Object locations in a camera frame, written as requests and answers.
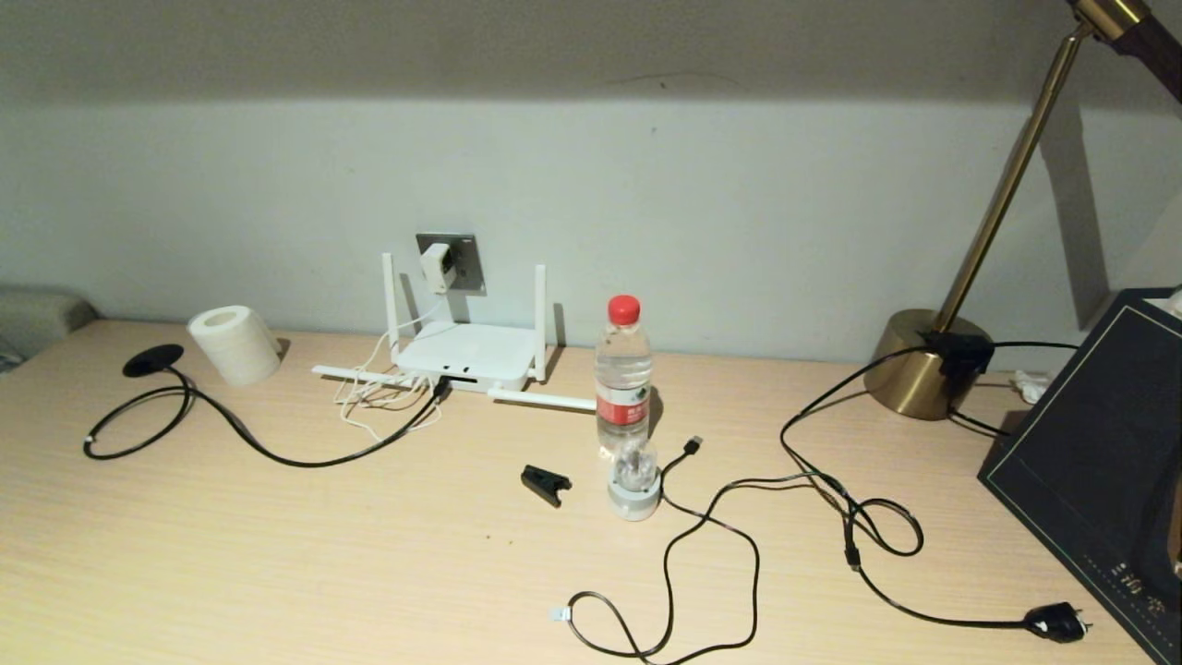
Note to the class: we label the white power adapter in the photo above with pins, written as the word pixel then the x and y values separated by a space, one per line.
pixel 434 265

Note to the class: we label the white router with antennas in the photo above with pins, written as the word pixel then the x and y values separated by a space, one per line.
pixel 471 356

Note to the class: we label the red-capped clear water bottle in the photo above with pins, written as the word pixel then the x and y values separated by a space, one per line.
pixel 624 369

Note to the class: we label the small black clip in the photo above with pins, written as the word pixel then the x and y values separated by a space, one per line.
pixel 544 483

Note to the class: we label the glass bulb on white base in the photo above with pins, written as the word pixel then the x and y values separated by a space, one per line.
pixel 633 503

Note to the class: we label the gold desk lamp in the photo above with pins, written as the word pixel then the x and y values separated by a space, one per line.
pixel 912 367

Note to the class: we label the white toilet paper roll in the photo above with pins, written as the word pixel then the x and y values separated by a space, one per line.
pixel 235 344

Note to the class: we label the crumpled white tissue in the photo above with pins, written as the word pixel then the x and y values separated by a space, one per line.
pixel 1032 385

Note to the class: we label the dark box with gold trim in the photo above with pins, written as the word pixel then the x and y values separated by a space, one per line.
pixel 1090 462

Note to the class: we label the grey padded object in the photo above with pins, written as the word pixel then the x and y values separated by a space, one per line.
pixel 37 319

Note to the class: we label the grey wall socket plate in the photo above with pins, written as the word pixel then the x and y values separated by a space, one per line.
pixel 469 268

